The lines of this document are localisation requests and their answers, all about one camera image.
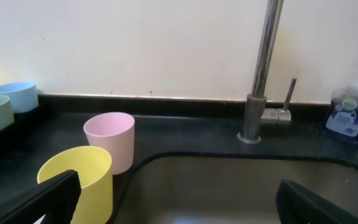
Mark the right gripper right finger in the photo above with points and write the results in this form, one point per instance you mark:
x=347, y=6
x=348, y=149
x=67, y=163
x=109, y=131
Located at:
x=303, y=208

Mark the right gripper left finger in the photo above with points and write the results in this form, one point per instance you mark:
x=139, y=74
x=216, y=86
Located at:
x=54, y=199

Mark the yellow cup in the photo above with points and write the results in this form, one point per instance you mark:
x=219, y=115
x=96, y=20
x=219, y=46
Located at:
x=95, y=193

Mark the pink cup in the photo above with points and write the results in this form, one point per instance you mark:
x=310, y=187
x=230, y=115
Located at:
x=113, y=146

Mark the steel sink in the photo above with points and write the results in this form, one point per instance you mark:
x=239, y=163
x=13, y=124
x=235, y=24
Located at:
x=213, y=186

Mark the blue soap bottle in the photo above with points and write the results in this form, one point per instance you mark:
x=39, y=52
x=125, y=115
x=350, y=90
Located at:
x=346, y=121

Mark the blue cup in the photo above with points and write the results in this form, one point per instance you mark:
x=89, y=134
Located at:
x=20, y=99

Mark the steel tap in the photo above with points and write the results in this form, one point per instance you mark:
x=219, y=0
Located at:
x=261, y=77

